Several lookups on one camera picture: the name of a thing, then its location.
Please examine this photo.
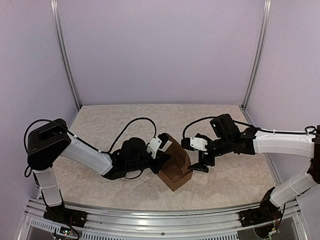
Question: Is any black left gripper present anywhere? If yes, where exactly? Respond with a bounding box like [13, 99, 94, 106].
[126, 151, 172, 175]

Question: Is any brown cardboard paper box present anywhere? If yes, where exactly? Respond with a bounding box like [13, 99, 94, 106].
[157, 133, 193, 192]

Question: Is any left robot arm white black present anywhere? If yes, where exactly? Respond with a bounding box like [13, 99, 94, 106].
[23, 118, 171, 223]

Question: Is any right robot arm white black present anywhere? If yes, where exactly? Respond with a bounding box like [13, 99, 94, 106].
[181, 113, 320, 227]

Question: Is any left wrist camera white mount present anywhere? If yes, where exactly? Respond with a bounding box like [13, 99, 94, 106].
[146, 133, 169, 159]

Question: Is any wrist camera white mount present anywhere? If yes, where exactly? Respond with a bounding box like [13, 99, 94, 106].
[180, 133, 211, 152]
[146, 133, 169, 159]

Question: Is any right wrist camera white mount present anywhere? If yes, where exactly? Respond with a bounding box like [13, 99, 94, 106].
[180, 133, 211, 152]

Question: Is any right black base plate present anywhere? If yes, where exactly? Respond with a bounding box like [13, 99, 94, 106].
[238, 206, 282, 227]

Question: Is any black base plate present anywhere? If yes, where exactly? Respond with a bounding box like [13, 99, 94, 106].
[43, 203, 88, 228]
[238, 206, 282, 227]

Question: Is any front aluminium rail frame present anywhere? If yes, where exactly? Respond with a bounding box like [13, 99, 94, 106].
[14, 197, 311, 240]

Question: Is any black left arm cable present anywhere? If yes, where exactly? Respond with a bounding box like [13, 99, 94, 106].
[23, 116, 158, 178]

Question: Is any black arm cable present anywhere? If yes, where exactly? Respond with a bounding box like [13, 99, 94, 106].
[181, 116, 316, 141]
[23, 116, 158, 178]

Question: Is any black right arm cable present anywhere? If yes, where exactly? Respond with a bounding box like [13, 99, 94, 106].
[181, 116, 316, 141]

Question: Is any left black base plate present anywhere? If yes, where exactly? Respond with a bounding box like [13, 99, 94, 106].
[43, 203, 88, 228]

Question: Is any right aluminium frame post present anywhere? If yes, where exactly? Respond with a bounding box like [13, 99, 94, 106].
[241, 0, 272, 112]

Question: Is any aluminium frame post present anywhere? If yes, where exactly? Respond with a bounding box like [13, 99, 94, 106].
[241, 0, 272, 112]
[50, 0, 82, 111]

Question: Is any left aluminium frame post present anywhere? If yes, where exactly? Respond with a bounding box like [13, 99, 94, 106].
[50, 0, 82, 111]

